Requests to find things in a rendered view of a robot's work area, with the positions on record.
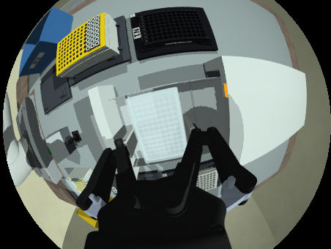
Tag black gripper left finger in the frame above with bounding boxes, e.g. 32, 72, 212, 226
75, 126, 141, 220

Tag grey bench mat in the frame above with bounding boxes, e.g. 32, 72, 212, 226
29, 0, 293, 199

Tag blue bin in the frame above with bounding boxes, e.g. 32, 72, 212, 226
19, 7, 73, 77

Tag yellow open-top bin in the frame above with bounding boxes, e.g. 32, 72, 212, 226
77, 207, 99, 228

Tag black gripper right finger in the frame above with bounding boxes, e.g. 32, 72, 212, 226
160, 114, 257, 214

